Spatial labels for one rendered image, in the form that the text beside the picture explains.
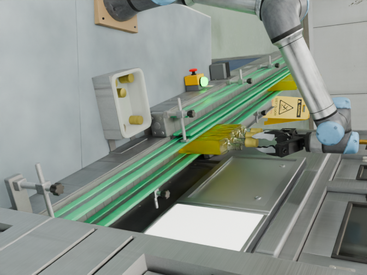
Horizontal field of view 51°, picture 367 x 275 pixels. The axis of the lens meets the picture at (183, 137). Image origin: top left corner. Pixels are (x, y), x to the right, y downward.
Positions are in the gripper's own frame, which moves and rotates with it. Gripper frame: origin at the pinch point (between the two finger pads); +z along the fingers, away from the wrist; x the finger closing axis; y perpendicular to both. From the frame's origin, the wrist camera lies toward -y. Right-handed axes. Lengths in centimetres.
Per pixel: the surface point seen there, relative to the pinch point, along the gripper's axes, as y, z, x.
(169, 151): -24.6, 22.5, 4.9
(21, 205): -78, 32, 11
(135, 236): -98, -22, 24
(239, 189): -15.6, 1.6, -12.1
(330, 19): 584, 74, 6
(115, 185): -53, 24, 5
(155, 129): -14.3, 33.9, 9.7
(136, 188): -40.1, 27.0, -2.2
